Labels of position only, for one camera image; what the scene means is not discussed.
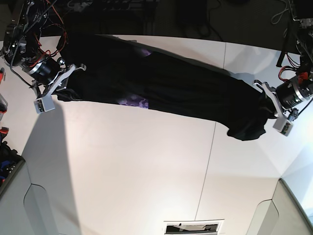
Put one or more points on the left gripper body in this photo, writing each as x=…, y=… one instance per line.
x=291, y=93

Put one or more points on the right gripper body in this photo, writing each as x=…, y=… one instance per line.
x=46, y=72

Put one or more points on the black t-shirt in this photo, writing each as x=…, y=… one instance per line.
x=128, y=73

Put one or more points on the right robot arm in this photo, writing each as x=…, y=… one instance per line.
x=22, y=47

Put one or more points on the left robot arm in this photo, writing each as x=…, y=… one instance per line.
x=300, y=26

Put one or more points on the orange grey tool at edge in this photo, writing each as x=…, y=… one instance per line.
x=3, y=101

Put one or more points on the grey bin with clothes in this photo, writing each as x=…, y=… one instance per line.
x=10, y=162

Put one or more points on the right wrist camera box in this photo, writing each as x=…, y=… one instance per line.
x=44, y=104

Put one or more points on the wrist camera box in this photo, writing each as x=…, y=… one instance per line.
x=44, y=104
x=283, y=126

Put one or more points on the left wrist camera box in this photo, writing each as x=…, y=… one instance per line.
x=283, y=126

